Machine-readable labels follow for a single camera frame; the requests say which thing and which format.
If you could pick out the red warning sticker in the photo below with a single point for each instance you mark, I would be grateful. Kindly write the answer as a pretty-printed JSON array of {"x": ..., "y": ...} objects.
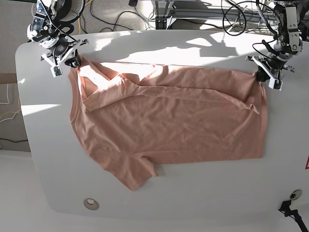
[{"x": 307, "y": 164}]

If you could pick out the metal table grommet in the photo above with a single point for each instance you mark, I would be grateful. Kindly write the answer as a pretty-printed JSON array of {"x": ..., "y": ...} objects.
[
  {"x": 296, "y": 194},
  {"x": 91, "y": 204}
]

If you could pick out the metal table grommet right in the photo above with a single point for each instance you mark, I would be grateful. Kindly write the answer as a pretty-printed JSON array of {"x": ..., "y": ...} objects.
[{"x": 296, "y": 194}]

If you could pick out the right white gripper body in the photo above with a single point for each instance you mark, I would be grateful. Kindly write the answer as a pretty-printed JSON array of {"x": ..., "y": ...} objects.
[{"x": 59, "y": 50}]

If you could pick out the metal table grommet left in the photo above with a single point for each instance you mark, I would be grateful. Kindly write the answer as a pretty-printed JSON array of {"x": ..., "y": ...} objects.
[{"x": 91, "y": 204}]

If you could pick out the aluminium frame stand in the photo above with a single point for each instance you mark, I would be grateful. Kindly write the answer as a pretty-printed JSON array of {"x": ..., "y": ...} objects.
[{"x": 204, "y": 14}]

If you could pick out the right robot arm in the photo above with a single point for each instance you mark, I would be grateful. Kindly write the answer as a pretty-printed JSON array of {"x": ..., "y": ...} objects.
[{"x": 51, "y": 32}]

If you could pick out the salmon pink T-shirt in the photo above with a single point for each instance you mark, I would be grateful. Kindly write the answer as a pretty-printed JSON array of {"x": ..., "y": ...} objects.
[{"x": 130, "y": 117}]

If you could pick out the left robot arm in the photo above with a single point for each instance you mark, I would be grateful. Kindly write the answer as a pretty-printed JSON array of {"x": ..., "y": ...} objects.
[{"x": 289, "y": 37}]

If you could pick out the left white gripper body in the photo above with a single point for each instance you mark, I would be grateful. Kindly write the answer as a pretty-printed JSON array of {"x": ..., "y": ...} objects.
[{"x": 275, "y": 82}]

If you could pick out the black table clamp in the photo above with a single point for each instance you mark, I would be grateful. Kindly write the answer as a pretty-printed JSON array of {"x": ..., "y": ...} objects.
[{"x": 294, "y": 214}]

